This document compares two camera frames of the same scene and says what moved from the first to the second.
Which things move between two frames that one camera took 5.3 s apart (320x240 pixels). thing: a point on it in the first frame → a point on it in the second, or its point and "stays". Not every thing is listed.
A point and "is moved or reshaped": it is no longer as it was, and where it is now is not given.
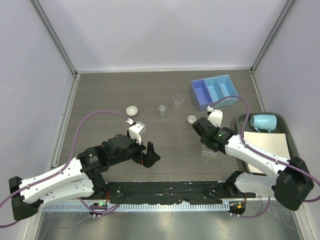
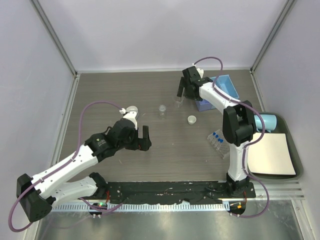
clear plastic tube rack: [207, 151] is moved or reshaped
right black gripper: [202, 140] → [184, 85]
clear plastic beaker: [178, 99] stays
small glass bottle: [162, 115] stays
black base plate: [169, 191] stays
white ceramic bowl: [132, 110] stays
